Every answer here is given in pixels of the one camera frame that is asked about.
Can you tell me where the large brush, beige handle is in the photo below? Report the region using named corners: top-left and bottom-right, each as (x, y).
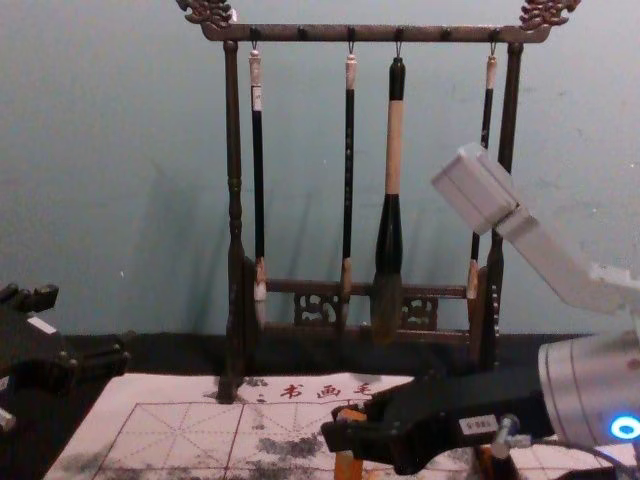
top-left (370, 40), bottom-right (407, 347)

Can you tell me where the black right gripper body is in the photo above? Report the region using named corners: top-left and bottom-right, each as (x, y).
top-left (363, 362), bottom-right (554, 476)

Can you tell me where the white felt mat, red grid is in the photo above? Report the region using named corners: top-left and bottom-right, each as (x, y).
top-left (42, 372), bottom-right (640, 480)

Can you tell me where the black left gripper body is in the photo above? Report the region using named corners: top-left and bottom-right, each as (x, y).
top-left (0, 301), bottom-right (77, 397)

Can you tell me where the orange stick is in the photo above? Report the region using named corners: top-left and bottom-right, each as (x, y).
top-left (333, 407), bottom-right (367, 480)

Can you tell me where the dark wooden brush rack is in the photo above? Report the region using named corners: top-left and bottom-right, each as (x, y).
top-left (175, 0), bottom-right (584, 405)

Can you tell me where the thin black brush, white label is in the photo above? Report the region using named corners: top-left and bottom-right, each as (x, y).
top-left (247, 41), bottom-right (270, 327)

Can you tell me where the thin black brush, plain cap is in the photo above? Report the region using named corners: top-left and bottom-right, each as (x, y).
top-left (338, 40), bottom-right (360, 322)

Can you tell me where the short thin black brush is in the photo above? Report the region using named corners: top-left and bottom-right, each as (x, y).
top-left (466, 41), bottom-right (500, 301)

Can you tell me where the black table cloth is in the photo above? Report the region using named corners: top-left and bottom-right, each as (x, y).
top-left (0, 329), bottom-right (601, 480)

